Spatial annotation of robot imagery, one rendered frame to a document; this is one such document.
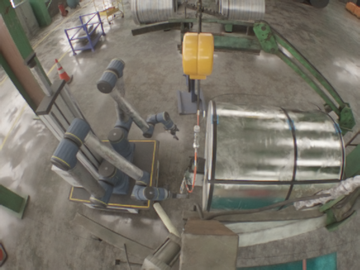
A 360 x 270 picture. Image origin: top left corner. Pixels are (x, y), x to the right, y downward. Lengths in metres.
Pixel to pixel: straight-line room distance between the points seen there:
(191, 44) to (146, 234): 2.33
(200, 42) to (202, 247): 0.69
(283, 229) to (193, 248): 0.57
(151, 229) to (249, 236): 1.98
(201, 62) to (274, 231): 0.72
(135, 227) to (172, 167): 1.02
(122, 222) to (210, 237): 2.49
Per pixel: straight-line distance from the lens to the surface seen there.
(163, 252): 0.56
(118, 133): 2.27
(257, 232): 0.80
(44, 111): 1.61
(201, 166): 1.71
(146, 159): 2.59
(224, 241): 0.31
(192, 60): 0.78
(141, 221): 2.69
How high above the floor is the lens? 2.58
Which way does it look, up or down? 54 degrees down
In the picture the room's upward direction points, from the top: 5 degrees counter-clockwise
